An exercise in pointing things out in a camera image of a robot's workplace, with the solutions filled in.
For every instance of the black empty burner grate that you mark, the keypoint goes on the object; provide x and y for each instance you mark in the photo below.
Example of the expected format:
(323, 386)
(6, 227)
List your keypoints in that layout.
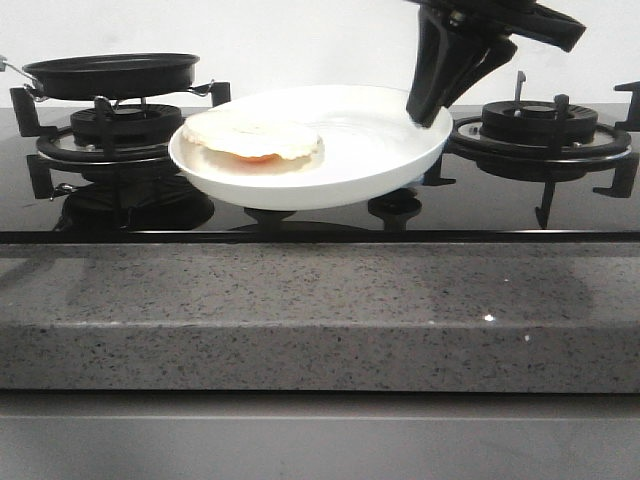
(624, 171)

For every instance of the black pan support grate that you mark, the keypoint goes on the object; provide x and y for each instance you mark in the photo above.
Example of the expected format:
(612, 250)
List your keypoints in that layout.
(102, 190)

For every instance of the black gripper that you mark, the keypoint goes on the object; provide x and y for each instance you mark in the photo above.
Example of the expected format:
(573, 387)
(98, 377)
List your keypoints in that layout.
(453, 55)

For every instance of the white plate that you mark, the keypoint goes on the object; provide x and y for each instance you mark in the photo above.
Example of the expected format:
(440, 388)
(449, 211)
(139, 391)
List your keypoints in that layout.
(369, 147)

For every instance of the black glass gas cooktop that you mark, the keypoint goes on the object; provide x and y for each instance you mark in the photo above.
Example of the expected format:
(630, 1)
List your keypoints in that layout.
(457, 203)

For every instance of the fried egg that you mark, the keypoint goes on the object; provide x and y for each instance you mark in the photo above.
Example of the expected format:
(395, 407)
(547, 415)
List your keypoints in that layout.
(241, 143)

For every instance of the black empty burner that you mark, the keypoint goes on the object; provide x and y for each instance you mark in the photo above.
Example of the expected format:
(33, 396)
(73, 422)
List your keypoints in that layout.
(533, 139)

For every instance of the black frying pan mint handle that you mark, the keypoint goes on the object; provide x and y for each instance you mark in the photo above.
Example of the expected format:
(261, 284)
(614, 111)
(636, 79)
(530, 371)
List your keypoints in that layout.
(114, 76)

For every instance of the black burner under pan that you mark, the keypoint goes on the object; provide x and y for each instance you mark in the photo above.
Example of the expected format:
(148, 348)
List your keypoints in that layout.
(127, 138)

